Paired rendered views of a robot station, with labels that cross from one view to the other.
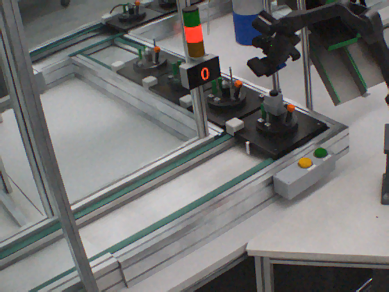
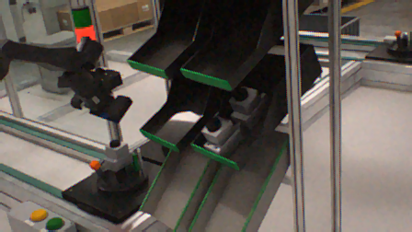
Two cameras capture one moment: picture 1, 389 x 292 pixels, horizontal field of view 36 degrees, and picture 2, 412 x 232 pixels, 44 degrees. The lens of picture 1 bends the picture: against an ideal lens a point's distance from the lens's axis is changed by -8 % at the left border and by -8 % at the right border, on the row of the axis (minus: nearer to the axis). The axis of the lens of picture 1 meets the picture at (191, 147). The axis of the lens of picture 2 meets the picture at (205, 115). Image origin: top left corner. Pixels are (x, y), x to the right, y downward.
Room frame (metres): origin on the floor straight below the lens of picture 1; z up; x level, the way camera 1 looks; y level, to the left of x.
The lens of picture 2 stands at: (1.67, -1.52, 1.67)
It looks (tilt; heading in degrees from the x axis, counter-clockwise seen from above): 24 degrees down; 74
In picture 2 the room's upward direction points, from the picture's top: 7 degrees counter-clockwise
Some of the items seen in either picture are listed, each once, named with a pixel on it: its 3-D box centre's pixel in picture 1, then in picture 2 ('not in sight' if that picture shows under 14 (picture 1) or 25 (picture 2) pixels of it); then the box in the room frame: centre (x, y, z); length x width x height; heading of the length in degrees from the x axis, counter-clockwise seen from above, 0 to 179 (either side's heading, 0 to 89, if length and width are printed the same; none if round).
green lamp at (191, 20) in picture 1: (191, 17); (82, 17); (1.76, -0.06, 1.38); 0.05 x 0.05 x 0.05
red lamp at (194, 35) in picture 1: (193, 32); (85, 35); (1.76, -0.06, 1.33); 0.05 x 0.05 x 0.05
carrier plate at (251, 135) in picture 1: (276, 128); (123, 185); (1.76, -0.28, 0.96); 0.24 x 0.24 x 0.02; 32
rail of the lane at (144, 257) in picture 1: (245, 197); (24, 199); (1.49, -0.13, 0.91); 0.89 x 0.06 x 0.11; 122
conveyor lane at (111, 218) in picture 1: (202, 178); (68, 170); (1.62, -0.02, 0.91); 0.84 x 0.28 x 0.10; 122
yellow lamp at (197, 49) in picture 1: (196, 46); not in sight; (1.76, -0.06, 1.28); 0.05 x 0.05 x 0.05
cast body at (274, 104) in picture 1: (272, 100); (120, 152); (1.77, -0.28, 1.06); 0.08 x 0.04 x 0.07; 33
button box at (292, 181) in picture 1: (305, 172); (41, 226); (1.54, -0.33, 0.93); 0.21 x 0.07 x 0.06; 122
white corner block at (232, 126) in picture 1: (235, 126); not in sight; (1.79, -0.15, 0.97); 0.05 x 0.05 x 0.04; 32
